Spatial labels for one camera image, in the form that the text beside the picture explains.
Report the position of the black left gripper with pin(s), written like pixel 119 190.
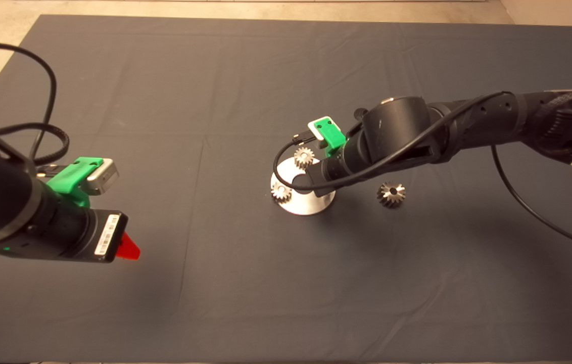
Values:
pixel 63 232

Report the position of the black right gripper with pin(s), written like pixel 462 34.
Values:
pixel 329 177

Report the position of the silver camera box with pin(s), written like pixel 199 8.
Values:
pixel 318 120
pixel 105 177

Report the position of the green left camera mount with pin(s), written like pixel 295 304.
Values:
pixel 68 177

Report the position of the green right camera mount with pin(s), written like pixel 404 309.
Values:
pixel 331 135

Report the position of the round metal plate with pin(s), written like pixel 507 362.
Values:
pixel 301 205

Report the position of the silver left camera box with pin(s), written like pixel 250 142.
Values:
pixel 105 177

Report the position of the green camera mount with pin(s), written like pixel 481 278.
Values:
pixel 331 135
pixel 68 177

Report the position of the large steel bevel gear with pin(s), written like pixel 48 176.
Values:
pixel 392 198

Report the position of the small steel spur gear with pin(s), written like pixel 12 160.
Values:
pixel 304 159
pixel 281 192

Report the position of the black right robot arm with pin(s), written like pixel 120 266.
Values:
pixel 468 126

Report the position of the silver right camera box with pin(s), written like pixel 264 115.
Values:
pixel 318 120

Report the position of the dark grey table cloth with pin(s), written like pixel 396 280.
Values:
pixel 190 76

